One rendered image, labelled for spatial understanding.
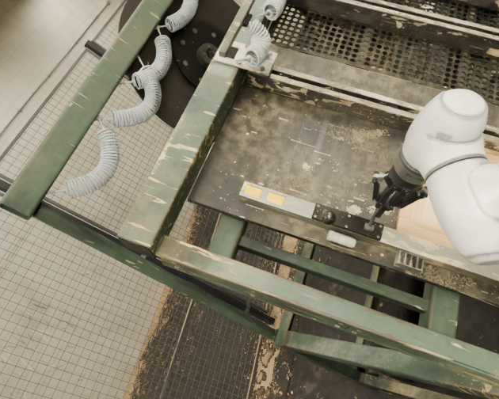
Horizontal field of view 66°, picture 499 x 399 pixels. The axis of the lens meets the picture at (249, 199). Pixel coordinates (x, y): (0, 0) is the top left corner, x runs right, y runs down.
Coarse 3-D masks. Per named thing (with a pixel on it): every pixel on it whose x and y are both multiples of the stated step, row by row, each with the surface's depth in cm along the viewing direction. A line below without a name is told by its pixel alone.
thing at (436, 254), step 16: (240, 192) 113; (272, 192) 113; (272, 208) 113; (288, 208) 111; (304, 208) 111; (320, 224) 111; (368, 240) 109; (384, 240) 107; (400, 240) 107; (416, 240) 107; (432, 256) 105; (448, 256) 105; (464, 272) 105; (480, 272) 103; (496, 272) 103
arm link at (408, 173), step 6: (402, 144) 76; (396, 156) 78; (402, 156) 75; (396, 162) 78; (402, 162) 75; (396, 168) 78; (402, 168) 76; (408, 168) 74; (402, 174) 77; (408, 174) 76; (414, 174) 75; (420, 174) 74; (408, 180) 78; (414, 180) 77; (420, 180) 76
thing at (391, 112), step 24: (240, 48) 128; (264, 72) 124; (288, 72) 128; (288, 96) 132; (312, 96) 128; (336, 96) 124; (360, 96) 126; (384, 96) 125; (384, 120) 126; (408, 120) 122
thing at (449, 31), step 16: (288, 0) 151; (304, 0) 149; (320, 0) 146; (336, 0) 144; (352, 0) 144; (368, 0) 144; (336, 16) 150; (352, 16) 147; (368, 16) 145; (384, 16) 143; (400, 16) 141; (416, 16) 141; (432, 16) 141; (400, 32) 147; (416, 32) 144; (432, 32) 142; (448, 32) 140; (464, 32) 138; (480, 32) 137; (496, 32) 138; (464, 48) 143; (480, 48) 141; (496, 48) 139
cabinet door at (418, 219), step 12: (492, 156) 122; (420, 204) 114; (408, 216) 112; (420, 216) 113; (432, 216) 113; (396, 228) 111; (408, 228) 111; (420, 228) 111; (432, 228) 111; (432, 240) 109; (444, 240) 109
